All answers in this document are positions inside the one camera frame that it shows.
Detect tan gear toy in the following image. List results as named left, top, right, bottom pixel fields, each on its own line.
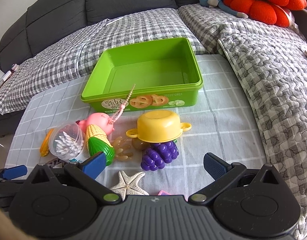
left=111, top=136, right=131, bottom=151

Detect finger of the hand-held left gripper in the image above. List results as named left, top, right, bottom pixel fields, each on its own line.
left=0, top=165, right=28, bottom=180

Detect purple toy grapes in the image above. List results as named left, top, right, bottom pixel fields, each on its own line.
left=140, top=140, right=179, bottom=172

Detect brown round toy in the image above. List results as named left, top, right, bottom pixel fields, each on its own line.
left=132, top=138, right=150, bottom=152

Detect white starfish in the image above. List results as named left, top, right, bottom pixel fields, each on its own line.
left=110, top=170, right=150, bottom=202

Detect dark patterned packet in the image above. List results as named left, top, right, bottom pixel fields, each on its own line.
left=45, top=156, right=65, bottom=168

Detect pink pig toy with stick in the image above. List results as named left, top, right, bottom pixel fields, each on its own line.
left=76, top=84, right=136, bottom=137

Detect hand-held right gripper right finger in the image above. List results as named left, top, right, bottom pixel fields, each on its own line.
left=189, top=152, right=284, bottom=204

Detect yellow orange plastic toy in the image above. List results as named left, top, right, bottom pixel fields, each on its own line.
left=39, top=128, right=55, bottom=157

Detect yellow toy pot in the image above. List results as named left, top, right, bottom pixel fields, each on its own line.
left=125, top=110, right=192, bottom=143

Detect green plastic box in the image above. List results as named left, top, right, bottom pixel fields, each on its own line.
left=80, top=37, right=203, bottom=112

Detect white stick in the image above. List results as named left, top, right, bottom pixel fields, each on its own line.
left=106, top=16, right=124, bottom=26

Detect toy corn cob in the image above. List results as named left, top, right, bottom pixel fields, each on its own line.
left=85, top=124, right=115, bottom=167

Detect dark grey sofa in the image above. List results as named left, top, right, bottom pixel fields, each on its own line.
left=0, top=0, right=307, bottom=138

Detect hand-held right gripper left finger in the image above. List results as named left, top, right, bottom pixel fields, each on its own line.
left=26, top=152, right=121, bottom=203

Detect grey gingham blanket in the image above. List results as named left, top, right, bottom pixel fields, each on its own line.
left=177, top=4, right=306, bottom=55
left=0, top=7, right=211, bottom=115

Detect clear cotton swab jar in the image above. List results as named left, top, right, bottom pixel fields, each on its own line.
left=48, top=122, right=86, bottom=165

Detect grey patterned quilt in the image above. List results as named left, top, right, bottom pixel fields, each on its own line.
left=217, top=34, right=307, bottom=230

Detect light grid blanket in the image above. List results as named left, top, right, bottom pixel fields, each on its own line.
left=8, top=54, right=269, bottom=198

